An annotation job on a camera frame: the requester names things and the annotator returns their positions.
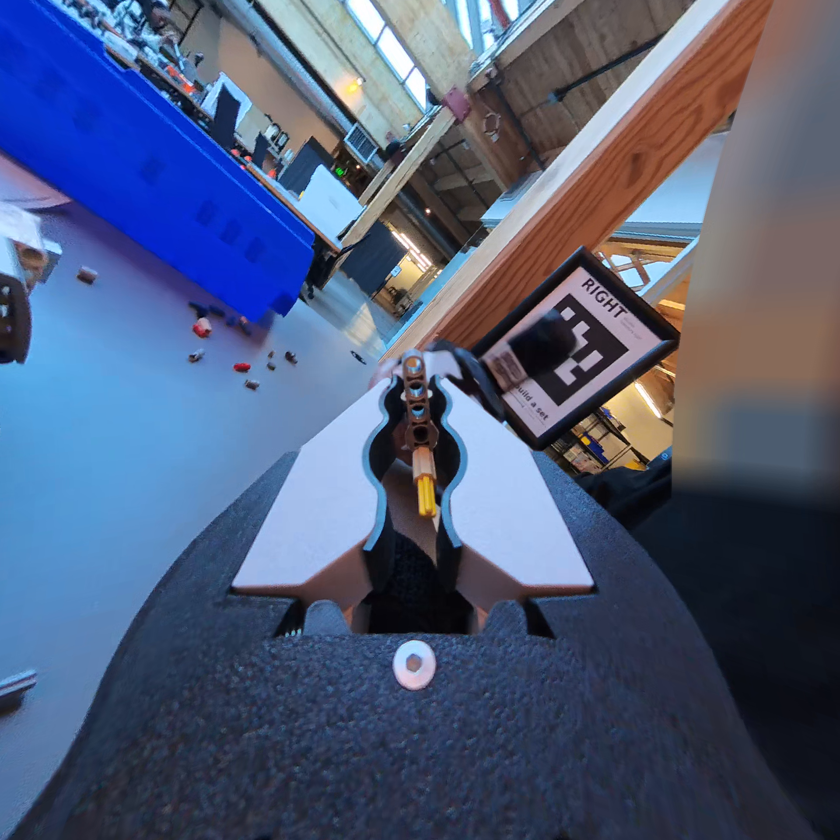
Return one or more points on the wall vent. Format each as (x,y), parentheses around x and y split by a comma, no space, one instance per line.
(362,143)

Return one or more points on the beige pillar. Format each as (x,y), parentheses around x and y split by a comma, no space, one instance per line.
(400,177)

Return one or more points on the black office chair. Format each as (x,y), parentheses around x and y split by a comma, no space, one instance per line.
(226,115)

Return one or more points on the white black lego truck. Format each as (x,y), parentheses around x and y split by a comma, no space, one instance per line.
(13,315)

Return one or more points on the blue plastic bin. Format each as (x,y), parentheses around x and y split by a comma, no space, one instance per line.
(131,164)

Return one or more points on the background wooden desk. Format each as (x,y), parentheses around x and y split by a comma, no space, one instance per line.
(289,197)

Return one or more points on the black framed marker sign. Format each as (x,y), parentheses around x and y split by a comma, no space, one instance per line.
(640,351)

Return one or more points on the grey black lego gear assembly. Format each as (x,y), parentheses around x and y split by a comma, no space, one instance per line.
(420,407)

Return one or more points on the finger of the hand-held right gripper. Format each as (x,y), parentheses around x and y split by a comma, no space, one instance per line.
(446,366)

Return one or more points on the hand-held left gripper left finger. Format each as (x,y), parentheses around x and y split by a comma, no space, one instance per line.
(315,518)

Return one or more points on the scattered small lego pieces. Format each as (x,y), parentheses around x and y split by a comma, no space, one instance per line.
(241,366)

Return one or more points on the white board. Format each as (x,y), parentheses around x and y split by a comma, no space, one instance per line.
(331,197)

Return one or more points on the person's right hand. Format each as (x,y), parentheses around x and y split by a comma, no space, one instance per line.
(382,374)

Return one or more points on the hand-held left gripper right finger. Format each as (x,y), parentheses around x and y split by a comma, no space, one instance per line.
(512,518)

